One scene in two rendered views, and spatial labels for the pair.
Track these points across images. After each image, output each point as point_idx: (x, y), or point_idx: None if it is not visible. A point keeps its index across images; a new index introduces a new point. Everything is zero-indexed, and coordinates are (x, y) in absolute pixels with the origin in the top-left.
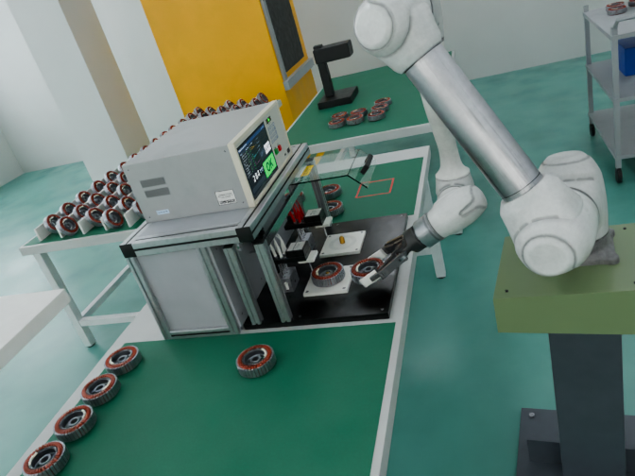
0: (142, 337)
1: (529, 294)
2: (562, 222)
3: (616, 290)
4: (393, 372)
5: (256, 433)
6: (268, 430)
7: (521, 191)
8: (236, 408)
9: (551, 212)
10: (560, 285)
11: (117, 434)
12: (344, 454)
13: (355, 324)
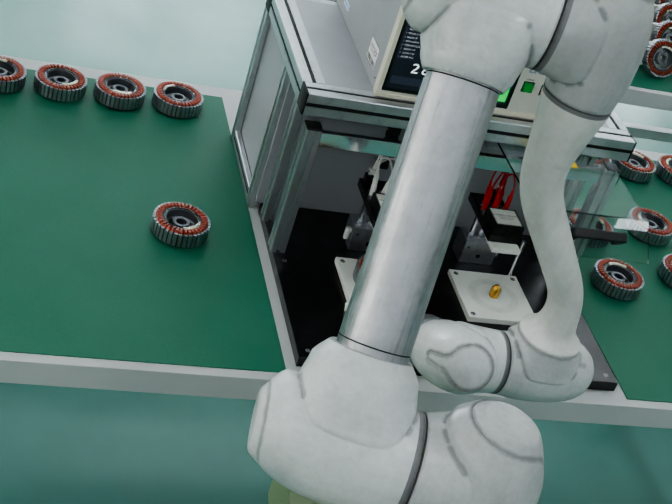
0: (235, 111)
1: None
2: (293, 403)
3: None
4: (169, 371)
5: (50, 243)
6: (55, 254)
7: (340, 336)
8: (94, 221)
9: (307, 385)
10: None
11: (47, 125)
12: (12, 325)
13: (279, 328)
